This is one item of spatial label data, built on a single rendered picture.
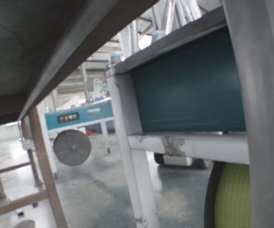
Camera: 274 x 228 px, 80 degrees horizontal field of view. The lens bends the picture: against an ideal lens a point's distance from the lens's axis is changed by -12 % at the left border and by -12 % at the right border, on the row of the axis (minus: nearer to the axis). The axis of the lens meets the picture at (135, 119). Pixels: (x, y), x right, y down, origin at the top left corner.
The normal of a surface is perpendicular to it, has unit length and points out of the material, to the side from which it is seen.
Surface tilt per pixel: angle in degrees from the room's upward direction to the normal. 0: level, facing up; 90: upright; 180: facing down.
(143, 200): 90
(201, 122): 90
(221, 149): 90
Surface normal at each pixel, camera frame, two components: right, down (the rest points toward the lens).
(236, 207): -0.82, -0.17
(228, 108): -0.80, 0.19
